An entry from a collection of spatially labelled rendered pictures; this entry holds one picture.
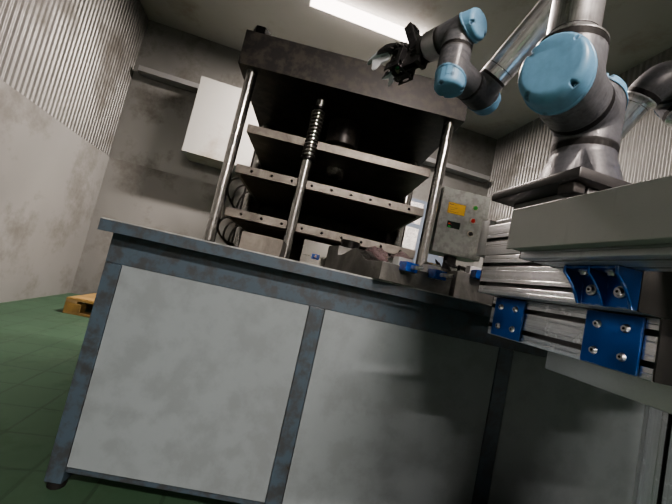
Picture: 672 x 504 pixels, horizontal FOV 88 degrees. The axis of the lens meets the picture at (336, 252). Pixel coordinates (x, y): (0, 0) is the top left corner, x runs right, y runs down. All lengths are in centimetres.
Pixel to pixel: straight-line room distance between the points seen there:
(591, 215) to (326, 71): 179
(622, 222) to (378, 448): 96
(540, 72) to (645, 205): 34
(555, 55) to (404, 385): 93
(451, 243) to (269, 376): 141
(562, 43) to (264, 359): 103
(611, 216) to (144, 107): 483
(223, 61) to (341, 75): 315
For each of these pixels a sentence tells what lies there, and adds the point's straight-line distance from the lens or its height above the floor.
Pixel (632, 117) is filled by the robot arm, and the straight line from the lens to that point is 143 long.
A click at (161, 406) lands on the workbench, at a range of 125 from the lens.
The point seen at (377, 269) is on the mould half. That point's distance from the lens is 105.
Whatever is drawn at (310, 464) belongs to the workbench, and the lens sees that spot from 125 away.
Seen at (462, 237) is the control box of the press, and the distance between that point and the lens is 221.
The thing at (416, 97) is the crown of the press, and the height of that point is 187.
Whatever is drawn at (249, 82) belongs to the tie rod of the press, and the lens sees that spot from 217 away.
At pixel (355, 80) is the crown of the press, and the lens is 214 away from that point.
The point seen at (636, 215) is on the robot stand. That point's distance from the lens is 51.
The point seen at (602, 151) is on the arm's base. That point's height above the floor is 111.
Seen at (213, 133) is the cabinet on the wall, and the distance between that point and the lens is 434.
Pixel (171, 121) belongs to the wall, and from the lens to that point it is 488.
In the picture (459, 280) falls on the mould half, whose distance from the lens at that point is 123.
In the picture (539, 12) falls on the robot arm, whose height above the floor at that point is 148.
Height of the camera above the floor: 76
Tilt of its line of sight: 5 degrees up
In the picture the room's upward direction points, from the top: 13 degrees clockwise
